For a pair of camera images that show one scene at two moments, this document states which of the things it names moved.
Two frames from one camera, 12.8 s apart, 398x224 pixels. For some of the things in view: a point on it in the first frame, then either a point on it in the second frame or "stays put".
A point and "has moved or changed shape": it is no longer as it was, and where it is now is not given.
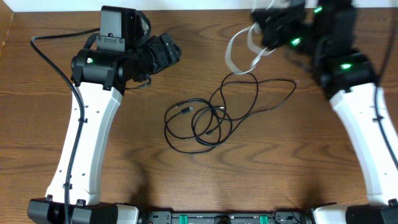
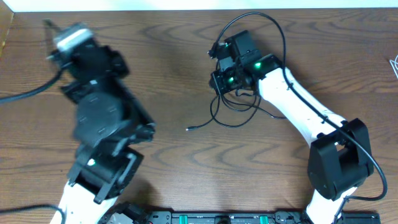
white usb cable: [257, 61] has moved or changed shape
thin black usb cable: [199, 142] to [212, 115]
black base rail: [283, 216] stays put
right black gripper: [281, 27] to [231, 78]
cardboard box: [6, 17] stays put
